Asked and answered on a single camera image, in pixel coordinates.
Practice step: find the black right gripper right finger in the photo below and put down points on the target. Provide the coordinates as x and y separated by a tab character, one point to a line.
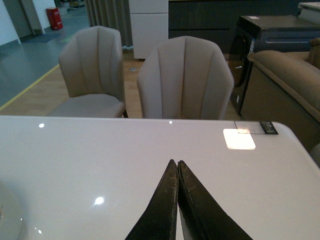
202	218

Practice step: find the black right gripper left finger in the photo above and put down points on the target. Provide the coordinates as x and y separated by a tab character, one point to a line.
159	220

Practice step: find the label sticker on table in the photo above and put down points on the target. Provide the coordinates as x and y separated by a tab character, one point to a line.
256	127

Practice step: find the beige chair centre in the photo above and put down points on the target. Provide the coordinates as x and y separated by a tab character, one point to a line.
185	78

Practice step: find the beige chair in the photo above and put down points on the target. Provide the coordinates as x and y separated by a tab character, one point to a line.
185	78
91	64

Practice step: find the brown sofa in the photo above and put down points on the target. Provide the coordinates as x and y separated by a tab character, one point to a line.
284	87

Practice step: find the beige chair left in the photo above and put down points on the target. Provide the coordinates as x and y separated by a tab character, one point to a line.
91	64

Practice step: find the black washing machine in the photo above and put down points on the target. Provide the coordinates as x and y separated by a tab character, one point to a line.
283	33

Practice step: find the dark kitchen counter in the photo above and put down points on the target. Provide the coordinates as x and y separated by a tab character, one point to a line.
216	20

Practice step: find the white cabinet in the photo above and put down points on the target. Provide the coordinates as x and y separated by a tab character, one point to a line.
149	21

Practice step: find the grey curtain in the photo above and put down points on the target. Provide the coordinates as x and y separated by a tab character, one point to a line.
113	14

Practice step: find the white table far right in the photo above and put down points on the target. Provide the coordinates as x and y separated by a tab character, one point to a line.
310	12

